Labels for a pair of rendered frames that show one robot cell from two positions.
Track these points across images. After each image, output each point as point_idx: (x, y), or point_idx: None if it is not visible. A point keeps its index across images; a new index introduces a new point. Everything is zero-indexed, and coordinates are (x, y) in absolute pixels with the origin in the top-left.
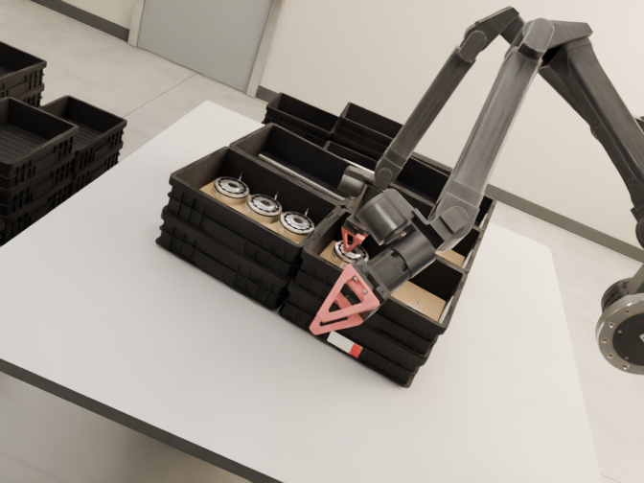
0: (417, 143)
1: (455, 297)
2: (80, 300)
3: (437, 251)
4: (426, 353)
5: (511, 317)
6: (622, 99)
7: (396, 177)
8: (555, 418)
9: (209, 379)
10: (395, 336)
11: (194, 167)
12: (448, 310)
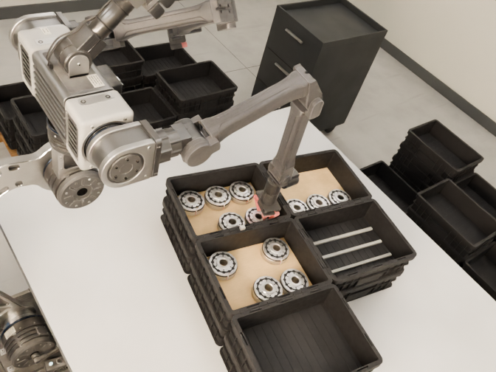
0: (277, 151)
1: (181, 207)
2: None
3: (241, 302)
4: (166, 201)
5: (155, 371)
6: (169, 11)
7: (269, 167)
8: (69, 288)
9: (221, 153)
10: None
11: (345, 165)
12: (175, 192)
